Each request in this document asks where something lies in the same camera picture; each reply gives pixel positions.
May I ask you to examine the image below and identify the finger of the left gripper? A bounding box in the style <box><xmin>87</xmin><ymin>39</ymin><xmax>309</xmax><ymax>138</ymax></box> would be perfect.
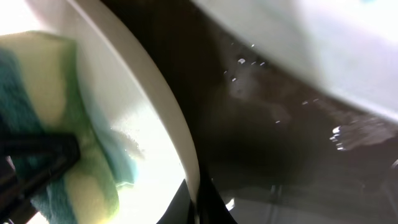
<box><xmin>1</xmin><ymin>133</ymin><xmax>80</xmax><ymax>223</ymax></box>

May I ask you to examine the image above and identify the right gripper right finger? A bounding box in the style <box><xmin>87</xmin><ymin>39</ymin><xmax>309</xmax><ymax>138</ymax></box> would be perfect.
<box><xmin>197</xmin><ymin>170</ymin><xmax>237</xmax><ymax>224</ymax></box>

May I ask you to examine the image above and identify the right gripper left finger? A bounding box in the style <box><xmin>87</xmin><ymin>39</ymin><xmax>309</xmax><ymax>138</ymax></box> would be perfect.
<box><xmin>157</xmin><ymin>180</ymin><xmax>195</xmax><ymax>224</ymax></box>

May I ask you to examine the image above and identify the green yellow sponge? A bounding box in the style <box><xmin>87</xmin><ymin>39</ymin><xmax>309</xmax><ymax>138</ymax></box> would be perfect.
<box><xmin>1</xmin><ymin>32</ymin><xmax>122</xmax><ymax>223</ymax></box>

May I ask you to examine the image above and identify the white plate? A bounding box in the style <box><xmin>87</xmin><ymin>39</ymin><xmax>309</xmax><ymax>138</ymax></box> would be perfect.
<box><xmin>1</xmin><ymin>0</ymin><xmax>200</xmax><ymax>223</ymax></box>

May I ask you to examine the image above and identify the large dark serving tray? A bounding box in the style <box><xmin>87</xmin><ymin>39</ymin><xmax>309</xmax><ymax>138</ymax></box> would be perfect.
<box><xmin>106</xmin><ymin>1</ymin><xmax>397</xmax><ymax>223</ymax></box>

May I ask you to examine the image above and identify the pale blue plate top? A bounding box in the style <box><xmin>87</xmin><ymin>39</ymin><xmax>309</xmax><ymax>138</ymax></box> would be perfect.
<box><xmin>194</xmin><ymin>0</ymin><xmax>397</xmax><ymax>121</ymax></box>

